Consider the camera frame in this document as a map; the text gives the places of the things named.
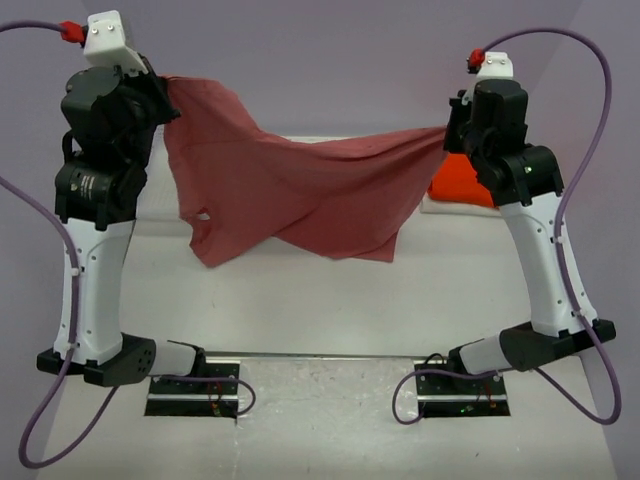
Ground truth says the pink t shirt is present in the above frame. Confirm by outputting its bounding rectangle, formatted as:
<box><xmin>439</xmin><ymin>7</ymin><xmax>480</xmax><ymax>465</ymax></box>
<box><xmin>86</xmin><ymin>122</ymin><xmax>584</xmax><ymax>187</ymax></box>
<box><xmin>164</xmin><ymin>76</ymin><xmax>445</xmax><ymax>267</ymax></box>

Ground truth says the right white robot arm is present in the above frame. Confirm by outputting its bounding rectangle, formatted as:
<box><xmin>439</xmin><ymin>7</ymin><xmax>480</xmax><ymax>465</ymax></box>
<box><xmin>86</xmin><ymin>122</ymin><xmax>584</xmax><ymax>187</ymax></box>
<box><xmin>445</xmin><ymin>79</ymin><xmax>616</xmax><ymax>393</ymax></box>

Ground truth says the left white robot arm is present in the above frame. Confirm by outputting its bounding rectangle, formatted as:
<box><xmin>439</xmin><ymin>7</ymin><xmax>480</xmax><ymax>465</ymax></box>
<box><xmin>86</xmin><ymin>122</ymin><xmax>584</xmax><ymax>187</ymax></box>
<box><xmin>36</xmin><ymin>61</ymin><xmax>208</xmax><ymax>393</ymax></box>

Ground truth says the folded orange t shirt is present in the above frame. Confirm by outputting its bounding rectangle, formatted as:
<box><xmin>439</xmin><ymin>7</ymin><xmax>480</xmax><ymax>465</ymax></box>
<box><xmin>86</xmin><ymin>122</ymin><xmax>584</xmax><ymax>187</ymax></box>
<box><xmin>427</xmin><ymin>154</ymin><xmax>495</xmax><ymax>209</ymax></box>

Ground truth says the white plastic basket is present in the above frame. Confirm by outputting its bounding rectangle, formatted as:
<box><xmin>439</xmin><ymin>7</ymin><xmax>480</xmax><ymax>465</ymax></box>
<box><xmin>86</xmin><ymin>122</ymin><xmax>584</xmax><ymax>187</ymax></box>
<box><xmin>138</xmin><ymin>126</ymin><xmax>181</xmax><ymax>222</ymax></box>

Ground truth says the folded white t shirt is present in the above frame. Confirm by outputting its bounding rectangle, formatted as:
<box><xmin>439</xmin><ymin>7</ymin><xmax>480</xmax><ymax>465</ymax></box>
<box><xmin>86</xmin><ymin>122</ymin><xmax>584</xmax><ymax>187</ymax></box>
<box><xmin>419</xmin><ymin>195</ymin><xmax>500</xmax><ymax>217</ymax></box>

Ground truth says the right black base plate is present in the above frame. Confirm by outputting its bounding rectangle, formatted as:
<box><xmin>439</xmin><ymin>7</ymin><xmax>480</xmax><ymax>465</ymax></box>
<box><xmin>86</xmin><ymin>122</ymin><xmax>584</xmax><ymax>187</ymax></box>
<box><xmin>415</xmin><ymin>374</ymin><xmax>511</xmax><ymax>419</ymax></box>

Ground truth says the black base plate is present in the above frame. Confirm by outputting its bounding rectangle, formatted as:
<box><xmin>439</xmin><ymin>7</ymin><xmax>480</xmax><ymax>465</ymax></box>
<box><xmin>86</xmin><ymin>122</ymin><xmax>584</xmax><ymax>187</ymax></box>
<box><xmin>415</xmin><ymin>374</ymin><xmax>511</xmax><ymax>419</ymax></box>
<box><xmin>144</xmin><ymin>378</ymin><xmax>239</xmax><ymax>419</ymax></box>

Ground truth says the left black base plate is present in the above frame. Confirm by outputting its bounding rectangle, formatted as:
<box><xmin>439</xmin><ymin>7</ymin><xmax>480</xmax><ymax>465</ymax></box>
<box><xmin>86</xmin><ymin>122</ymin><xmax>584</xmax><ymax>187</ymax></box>
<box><xmin>144</xmin><ymin>378</ymin><xmax>239</xmax><ymax>419</ymax></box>

